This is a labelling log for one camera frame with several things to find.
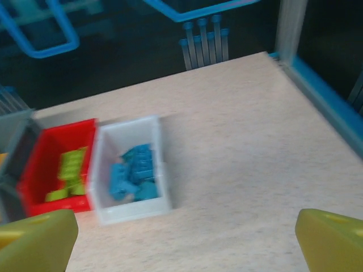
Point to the green lego brick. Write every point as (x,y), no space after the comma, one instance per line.
(65,192)
(72,167)

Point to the orange-yellow lego brick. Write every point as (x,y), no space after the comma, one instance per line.
(2,161)

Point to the aluminium frame post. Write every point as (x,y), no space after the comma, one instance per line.
(289,28)

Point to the white plastic bin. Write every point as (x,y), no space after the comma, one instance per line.
(133,211)

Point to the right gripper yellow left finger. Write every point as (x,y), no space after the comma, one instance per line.
(34,243)

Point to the blue lego brick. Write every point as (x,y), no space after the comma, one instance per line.
(120,181)
(146,192)
(139,161)

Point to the red plastic bin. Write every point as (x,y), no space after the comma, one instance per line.
(71,130)

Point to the blue-edged aluminium side rail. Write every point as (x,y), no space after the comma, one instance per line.
(326,99)

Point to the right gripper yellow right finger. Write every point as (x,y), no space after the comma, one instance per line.
(334,243)

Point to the grey plastic bin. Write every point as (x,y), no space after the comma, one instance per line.
(14,127)

